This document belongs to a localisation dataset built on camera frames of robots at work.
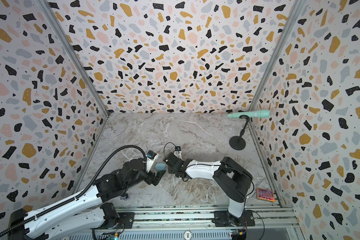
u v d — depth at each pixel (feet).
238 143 3.44
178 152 2.67
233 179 1.56
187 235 2.30
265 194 2.68
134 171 1.77
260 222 2.45
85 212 1.88
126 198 2.52
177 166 2.25
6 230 1.22
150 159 2.08
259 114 2.56
